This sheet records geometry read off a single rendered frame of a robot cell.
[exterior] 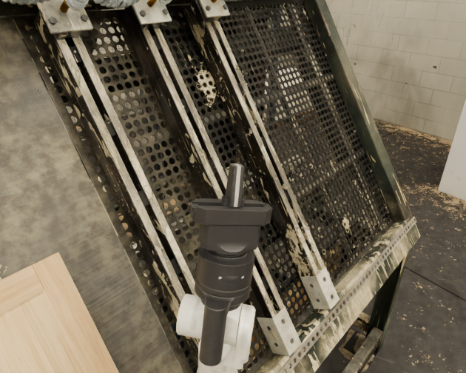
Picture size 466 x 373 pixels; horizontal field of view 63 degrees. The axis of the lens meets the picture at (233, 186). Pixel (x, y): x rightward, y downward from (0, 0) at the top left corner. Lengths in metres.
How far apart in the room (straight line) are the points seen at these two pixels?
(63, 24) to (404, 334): 2.36
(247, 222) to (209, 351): 0.20
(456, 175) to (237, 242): 3.71
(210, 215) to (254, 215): 0.07
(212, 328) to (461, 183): 3.77
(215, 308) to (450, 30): 5.16
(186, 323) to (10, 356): 0.40
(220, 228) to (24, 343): 0.50
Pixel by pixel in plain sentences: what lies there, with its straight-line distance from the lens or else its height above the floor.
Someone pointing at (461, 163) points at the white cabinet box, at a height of 0.35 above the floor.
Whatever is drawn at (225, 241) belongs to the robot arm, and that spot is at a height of 1.54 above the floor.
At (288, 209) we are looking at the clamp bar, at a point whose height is 1.23.
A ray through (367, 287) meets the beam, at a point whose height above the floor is 0.85.
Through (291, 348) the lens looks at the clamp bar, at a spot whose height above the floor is 0.94.
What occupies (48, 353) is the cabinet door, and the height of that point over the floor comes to 1.22.
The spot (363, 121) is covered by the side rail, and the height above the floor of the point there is 1.31.
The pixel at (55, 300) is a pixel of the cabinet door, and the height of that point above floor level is 1.29.
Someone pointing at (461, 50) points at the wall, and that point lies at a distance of 5.47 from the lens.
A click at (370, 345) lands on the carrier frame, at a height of 0.18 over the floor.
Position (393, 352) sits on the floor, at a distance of 2.53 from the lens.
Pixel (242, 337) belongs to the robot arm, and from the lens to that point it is 0.63.
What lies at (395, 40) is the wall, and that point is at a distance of 5.82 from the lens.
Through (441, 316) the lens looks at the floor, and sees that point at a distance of 2.85.
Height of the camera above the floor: 1.88
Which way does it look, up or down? 29 degrees down
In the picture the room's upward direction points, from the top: straight up
